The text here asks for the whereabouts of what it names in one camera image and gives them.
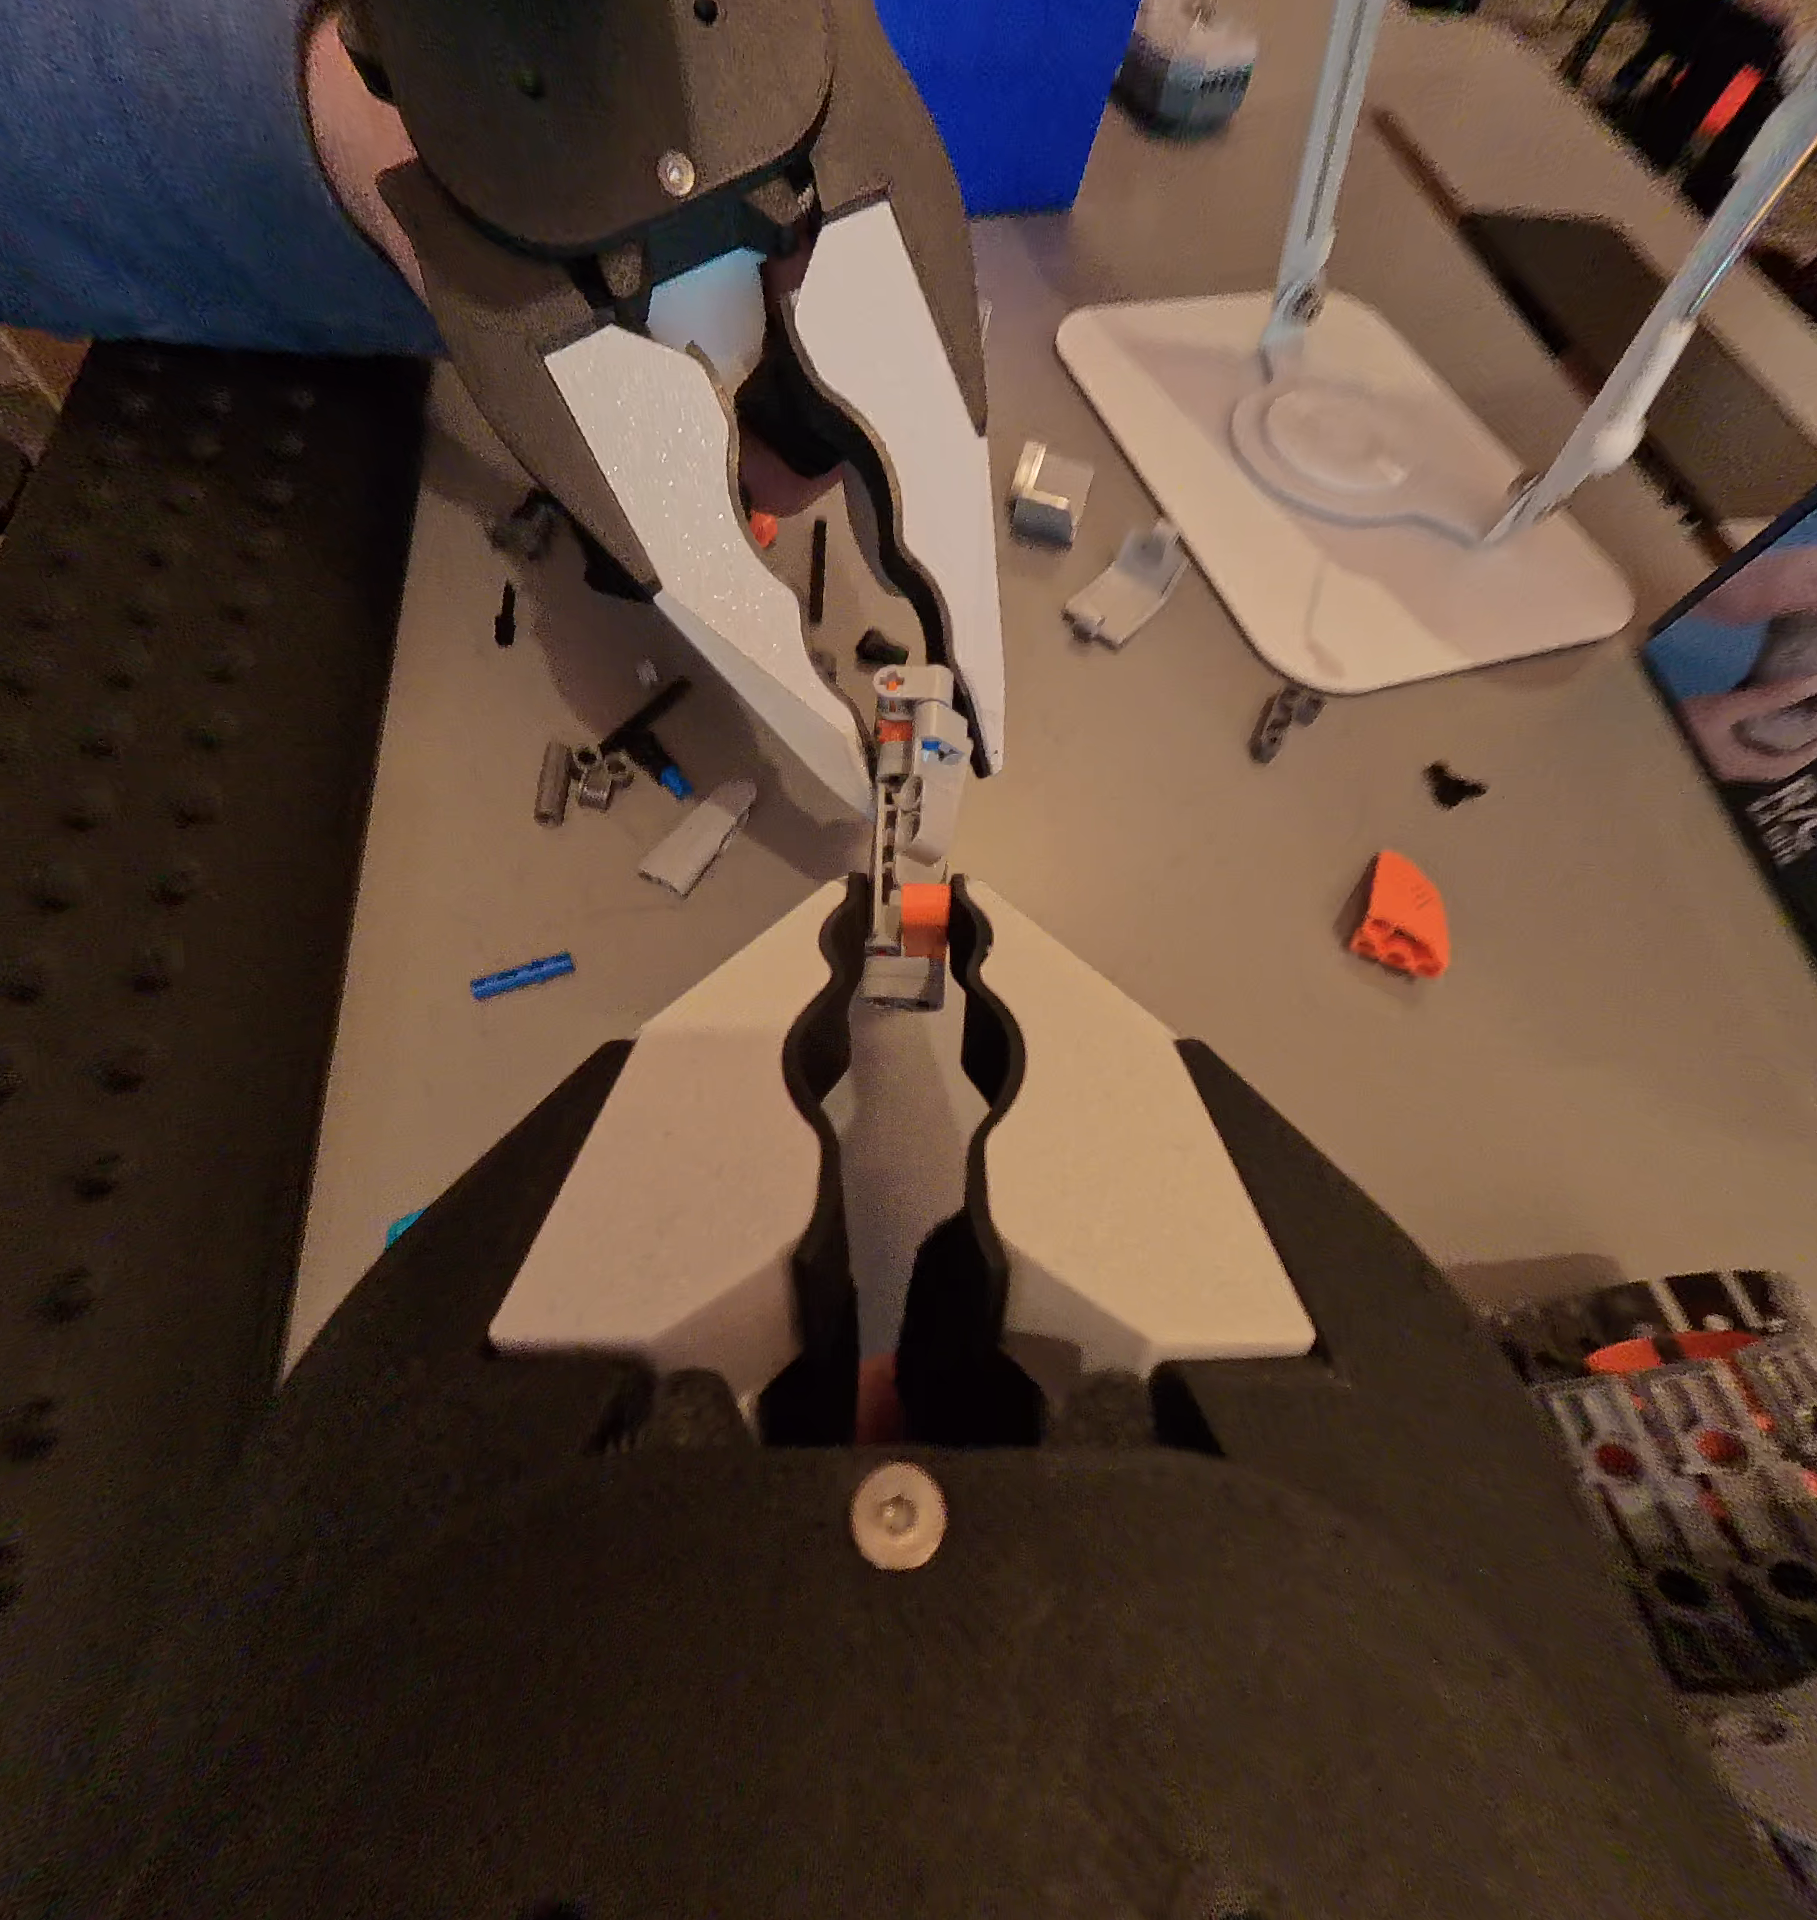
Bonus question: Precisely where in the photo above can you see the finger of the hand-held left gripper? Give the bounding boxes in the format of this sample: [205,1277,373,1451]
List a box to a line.
[778,195,1010,780]
[543,339,875,820]

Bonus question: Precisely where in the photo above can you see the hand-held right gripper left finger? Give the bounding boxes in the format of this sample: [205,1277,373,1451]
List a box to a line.
[487,876,868,1427]

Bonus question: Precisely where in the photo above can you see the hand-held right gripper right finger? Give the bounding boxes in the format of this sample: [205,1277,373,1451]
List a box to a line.
[944,871,1319,1421]

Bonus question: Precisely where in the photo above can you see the grey cylinder assembly orange connector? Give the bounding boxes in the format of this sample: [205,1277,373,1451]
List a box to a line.
[859,748,958,1011]

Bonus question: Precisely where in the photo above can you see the person's left hand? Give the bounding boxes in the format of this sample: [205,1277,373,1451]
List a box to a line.
[299,15,449,327]

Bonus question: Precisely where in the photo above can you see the bluish grey curved panel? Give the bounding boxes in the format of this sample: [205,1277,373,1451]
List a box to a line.
[1007,437,1099,551]

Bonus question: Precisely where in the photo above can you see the long black axle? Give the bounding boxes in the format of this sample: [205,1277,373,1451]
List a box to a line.
[599,676,698,760]

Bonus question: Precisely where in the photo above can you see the light grey hinged panel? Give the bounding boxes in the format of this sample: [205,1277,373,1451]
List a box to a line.
[1061,518,1192,650]

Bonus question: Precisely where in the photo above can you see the blue storage bin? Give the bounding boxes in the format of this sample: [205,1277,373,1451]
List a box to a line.
[873,0,1146,222]

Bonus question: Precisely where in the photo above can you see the white curved panel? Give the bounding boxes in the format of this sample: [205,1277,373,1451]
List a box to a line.
[637,778,763,900]

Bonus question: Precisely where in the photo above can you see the grey motor block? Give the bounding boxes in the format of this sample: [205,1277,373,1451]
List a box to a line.
[1114,0,1258,137]

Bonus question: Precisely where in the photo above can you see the dark textured mat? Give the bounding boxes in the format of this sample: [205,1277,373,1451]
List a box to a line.
[0,340,431,1803]

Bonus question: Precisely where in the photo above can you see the toy tracked robot orange wheels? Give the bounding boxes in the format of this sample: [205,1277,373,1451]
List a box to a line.
[1491,1270,1817,1698]

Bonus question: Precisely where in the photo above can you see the dark blue robot kit box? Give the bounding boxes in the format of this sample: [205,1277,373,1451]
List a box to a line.
[1637,441,1817,1052]

